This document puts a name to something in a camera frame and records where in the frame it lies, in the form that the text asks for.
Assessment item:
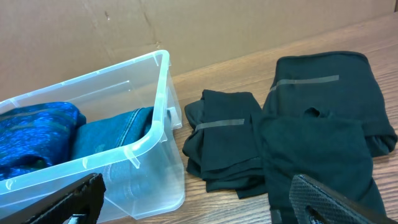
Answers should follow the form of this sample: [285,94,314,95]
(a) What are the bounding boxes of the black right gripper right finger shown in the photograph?
[289,174,397,224]

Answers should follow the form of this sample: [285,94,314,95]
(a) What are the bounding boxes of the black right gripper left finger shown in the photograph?
[1,173,106,224]

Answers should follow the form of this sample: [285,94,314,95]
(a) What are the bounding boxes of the blue denim jeans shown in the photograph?
[70,106,154,160]

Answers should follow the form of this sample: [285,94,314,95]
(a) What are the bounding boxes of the sparkly blue garment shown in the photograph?
[1,102,86,180]

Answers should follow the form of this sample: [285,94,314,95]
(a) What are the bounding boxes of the clear plastic storage bin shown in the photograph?
[1,50,185,222]

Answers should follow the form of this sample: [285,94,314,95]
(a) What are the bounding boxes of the large folded black garment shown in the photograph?
[254,51,397,223]

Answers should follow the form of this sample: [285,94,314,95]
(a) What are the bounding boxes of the small folded black garment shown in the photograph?
[182,90,267,199]

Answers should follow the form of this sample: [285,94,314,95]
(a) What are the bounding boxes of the brown cardboard backdrop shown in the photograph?
[1,0,396,100]

